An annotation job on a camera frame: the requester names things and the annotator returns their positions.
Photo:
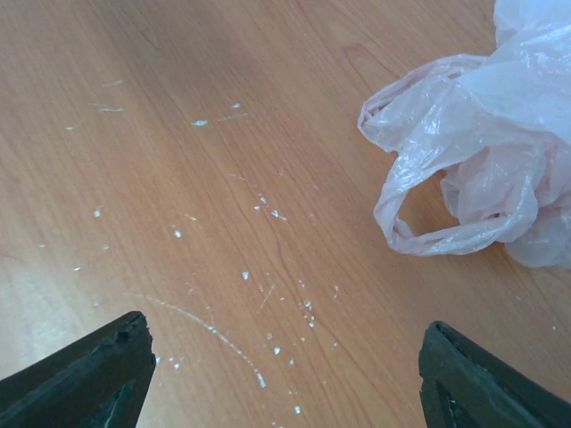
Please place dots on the translucent pink plastic trash bag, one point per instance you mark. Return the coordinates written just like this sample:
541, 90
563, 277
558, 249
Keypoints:
498, 128

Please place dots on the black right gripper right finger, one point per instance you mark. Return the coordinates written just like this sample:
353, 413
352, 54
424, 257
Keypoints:
464, 385

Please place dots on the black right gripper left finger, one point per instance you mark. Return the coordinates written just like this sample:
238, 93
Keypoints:
100, 380

